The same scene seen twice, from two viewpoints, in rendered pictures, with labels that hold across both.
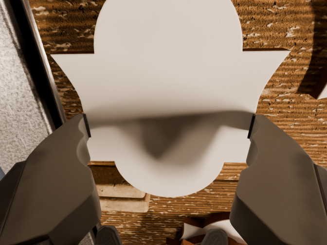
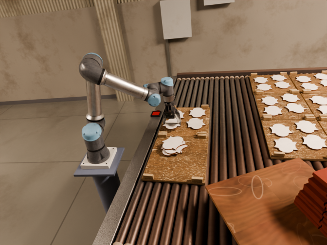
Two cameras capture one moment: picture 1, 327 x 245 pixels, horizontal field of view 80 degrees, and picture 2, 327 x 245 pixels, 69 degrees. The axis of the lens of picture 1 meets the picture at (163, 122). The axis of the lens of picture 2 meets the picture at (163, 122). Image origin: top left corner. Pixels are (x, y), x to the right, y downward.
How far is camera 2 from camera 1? 169 cm
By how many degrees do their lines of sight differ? 88
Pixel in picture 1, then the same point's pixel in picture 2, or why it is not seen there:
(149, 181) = (168, 127)
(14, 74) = (154, 129)
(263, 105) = (183, 129)
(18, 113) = (151, 132)
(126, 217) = (160, 141)
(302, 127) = (188, 131)
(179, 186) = (172, 127)
